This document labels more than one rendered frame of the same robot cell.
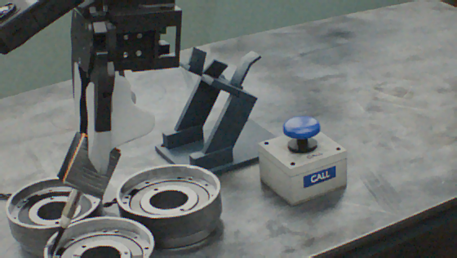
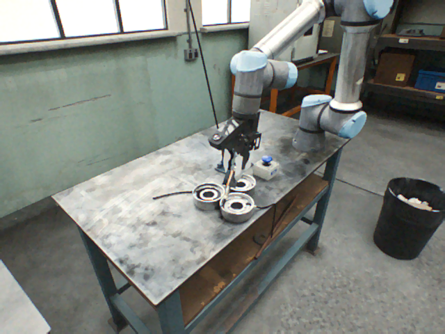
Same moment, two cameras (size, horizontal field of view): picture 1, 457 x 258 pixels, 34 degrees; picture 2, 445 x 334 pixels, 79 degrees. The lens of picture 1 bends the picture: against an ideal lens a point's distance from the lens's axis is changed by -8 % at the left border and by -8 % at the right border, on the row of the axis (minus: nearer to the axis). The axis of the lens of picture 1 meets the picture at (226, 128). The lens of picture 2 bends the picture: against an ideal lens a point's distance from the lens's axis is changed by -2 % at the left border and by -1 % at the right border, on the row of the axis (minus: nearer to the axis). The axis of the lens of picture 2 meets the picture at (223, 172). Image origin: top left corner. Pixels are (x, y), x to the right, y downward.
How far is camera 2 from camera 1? 0.46 m
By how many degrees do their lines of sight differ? 22
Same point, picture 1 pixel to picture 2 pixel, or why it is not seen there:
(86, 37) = (240, 142)
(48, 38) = (96, 127)
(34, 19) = (229, 138)
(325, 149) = (273, 164)
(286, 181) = (265, 174)
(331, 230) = (284, 186)
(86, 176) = (233, 182)
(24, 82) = (87, 145)
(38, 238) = (211, 204)
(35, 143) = (170, 172)
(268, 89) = not seen: hidden behind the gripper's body
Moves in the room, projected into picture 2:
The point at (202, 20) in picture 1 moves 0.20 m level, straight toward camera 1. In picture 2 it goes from (151, 117) to (157, 124)
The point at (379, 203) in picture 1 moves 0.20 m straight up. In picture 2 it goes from (290, 177) to (298, 128)
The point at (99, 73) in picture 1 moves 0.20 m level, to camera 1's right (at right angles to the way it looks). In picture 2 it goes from (247, 153) to (304, 140)
